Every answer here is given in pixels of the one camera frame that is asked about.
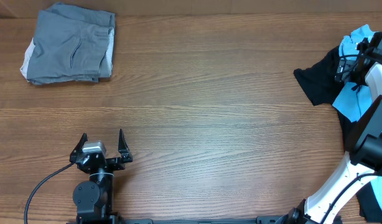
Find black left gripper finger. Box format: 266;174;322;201
118;129;133;162
69;133;88;162

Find light blue printed t-shirt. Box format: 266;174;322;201
332;24;382;223

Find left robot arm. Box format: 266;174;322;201
70;129;133;223

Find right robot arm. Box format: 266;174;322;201
279;26;382;223

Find black garment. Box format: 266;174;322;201
294;47;382;223

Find folded grey shorts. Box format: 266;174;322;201
20;2;116;85

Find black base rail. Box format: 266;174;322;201
70;215;287;224

